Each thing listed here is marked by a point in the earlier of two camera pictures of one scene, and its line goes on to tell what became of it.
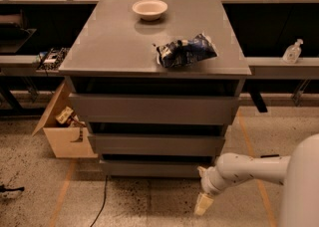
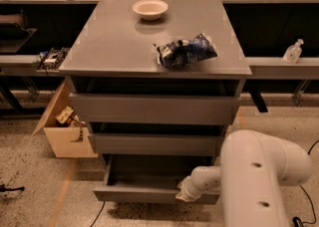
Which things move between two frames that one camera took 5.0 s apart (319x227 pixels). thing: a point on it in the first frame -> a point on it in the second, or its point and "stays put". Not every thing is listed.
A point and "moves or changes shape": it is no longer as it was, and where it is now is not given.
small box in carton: (63, 116) stays put
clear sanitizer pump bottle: (292, 53) stays put
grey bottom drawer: (153, 168) moves or changes shape
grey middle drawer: (154, 144) stays put
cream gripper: (209, 181) -> (188, 188)
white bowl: (150, 9) stays put
